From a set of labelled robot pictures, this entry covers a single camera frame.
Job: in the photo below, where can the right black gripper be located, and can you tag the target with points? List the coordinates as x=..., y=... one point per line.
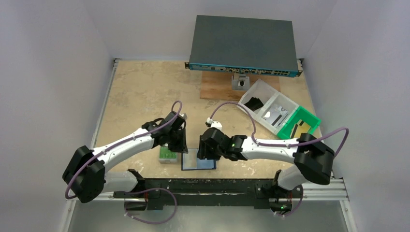
x=204, y=148

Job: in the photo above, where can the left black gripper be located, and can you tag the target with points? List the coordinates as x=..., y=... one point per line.
x=179, y=140

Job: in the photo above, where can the blue card holder wallet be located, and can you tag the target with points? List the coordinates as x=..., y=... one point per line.
x=190, y=162

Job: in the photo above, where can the silver grey card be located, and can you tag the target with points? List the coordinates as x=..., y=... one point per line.
x=275, y=115

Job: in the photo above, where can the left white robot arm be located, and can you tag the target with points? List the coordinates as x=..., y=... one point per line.
x=89, y=172

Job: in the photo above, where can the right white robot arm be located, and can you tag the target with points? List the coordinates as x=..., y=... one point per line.
x=311, y=160

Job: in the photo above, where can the green card box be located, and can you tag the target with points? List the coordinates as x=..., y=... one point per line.
x=166, y=156

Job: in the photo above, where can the black card in bin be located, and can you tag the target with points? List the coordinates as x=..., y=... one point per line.
x=254, y=104

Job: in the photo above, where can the gold card black stripe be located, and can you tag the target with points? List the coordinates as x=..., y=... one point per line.
x=306, y=128

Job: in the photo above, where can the wooden board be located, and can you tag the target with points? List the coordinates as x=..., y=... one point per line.
x=218, y=85

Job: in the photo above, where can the clear plastic bin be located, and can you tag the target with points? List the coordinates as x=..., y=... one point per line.
x=281, y=100
x=260, y=89

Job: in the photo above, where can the grey metal stand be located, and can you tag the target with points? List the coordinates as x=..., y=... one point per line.
x=240, y=82

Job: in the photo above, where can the green plastic bin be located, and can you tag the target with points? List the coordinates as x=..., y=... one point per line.
x=300, y=114

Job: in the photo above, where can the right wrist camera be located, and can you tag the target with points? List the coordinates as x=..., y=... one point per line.
x=213, y=124

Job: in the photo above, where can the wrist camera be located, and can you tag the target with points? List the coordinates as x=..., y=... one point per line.
x=183, y=116
x=213, y=124

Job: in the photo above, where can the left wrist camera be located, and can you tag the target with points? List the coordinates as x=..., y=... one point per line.
x=183, y=116

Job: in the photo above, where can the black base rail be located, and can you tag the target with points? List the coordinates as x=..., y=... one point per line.
x=256, y=193

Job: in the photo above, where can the blue network switch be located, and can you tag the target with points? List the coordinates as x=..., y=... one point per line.
x=243, y=46

